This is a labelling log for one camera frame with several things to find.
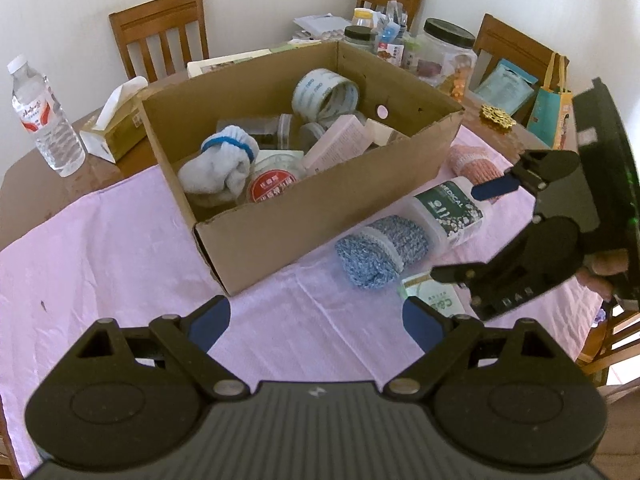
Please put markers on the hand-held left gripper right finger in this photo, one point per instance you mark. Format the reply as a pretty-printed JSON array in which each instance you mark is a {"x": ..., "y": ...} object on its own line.
[{"x": 420, "y": 325}]

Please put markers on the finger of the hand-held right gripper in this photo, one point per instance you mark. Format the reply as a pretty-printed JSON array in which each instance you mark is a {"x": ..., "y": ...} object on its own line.
[
  {"x": 497, "y": 186},
  {"x": 465, "y": 274}
]

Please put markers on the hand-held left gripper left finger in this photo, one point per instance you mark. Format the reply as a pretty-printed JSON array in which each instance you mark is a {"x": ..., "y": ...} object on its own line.
[{"x": 212, "y": 317}]

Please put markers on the green white tissue pack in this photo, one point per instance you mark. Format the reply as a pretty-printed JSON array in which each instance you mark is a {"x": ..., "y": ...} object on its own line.
[{"x": 425, "y": 290}]

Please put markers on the white bottle green label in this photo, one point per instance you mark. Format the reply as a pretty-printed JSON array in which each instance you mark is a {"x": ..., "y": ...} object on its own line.
[{"x": 450, "y": 210}]

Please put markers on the brown cardboard box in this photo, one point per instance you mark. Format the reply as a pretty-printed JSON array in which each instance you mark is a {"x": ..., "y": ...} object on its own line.
[{"x": 280, "y": 230}]

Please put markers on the clear plastic box red label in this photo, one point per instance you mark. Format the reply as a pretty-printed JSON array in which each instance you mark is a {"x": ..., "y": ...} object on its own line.
[{"x": 275, "y": 182}]

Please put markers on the person's right hand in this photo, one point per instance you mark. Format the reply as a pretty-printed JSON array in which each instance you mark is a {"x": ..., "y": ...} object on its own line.
[{"x": 605, "y": 264}]

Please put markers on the pink knitted cloth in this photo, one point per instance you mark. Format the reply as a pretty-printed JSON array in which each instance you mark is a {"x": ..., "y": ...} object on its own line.
[{"x": 472, "y": 167}]

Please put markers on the gold ornate coaster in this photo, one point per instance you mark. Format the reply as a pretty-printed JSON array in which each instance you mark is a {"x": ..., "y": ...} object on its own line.
[{"x": 497, "y": 116}]

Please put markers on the blue knitted cloth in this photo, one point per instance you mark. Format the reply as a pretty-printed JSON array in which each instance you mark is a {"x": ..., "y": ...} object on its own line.
[{"x": 380, "y": 252}]

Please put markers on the teal packet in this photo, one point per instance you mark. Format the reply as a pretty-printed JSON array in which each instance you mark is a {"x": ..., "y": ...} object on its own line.
[{"x": 505, "y": 87}]

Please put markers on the pink tablecloth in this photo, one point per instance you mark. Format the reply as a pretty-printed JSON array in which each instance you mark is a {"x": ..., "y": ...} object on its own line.
[{"x": 125, "y": 260}]

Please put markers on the bag of orange snacks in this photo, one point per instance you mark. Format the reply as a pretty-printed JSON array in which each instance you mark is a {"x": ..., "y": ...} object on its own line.
[{"x": 459, "y": 82}]

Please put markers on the large clear jar black lid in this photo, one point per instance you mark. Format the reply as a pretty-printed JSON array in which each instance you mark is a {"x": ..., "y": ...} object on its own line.
[{"x": 442, "y": 52}]

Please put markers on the white sock bundle blue band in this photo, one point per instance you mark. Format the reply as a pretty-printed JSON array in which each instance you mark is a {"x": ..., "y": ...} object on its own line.
[{"x": 215, "y": 165}]

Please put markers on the pink white carton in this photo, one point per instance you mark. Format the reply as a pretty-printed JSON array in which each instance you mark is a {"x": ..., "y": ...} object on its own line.
[{"x": 340, "y": 142}]

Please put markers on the red white small box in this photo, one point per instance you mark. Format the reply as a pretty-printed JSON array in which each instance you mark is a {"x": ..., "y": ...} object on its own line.
[{"x": 392, "y": 54}]

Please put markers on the clear jar with dark contents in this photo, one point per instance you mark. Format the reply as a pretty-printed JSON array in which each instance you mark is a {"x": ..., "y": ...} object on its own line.
[{"x": 250, "y": 132}]

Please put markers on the white blue tape roll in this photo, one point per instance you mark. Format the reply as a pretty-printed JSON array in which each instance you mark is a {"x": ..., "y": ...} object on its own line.
[{"x": 320, "y": 90}]

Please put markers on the small jar black lid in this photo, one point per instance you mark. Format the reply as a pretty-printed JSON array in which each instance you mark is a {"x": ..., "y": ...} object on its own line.
[{"x": 357, "y": 37}]

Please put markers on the white tissue box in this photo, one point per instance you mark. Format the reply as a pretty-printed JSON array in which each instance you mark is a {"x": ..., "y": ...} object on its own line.
[{"x": 115, "y": 130}]

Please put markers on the jar with yellow lid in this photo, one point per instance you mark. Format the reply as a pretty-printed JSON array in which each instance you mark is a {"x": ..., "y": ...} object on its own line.
[{"x": 364, "y": 17}]

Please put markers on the white papers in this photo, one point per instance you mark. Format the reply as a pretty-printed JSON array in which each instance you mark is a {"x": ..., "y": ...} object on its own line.
[{"x": 320, "y": 25}]

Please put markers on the flat beige box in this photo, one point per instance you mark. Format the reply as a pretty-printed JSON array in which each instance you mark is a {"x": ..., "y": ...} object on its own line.
[{"x": 225, "y": 62}]

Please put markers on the clear water bottle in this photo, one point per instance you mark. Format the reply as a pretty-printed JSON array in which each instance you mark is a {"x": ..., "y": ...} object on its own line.
[{"x": 45, "y": 120}]

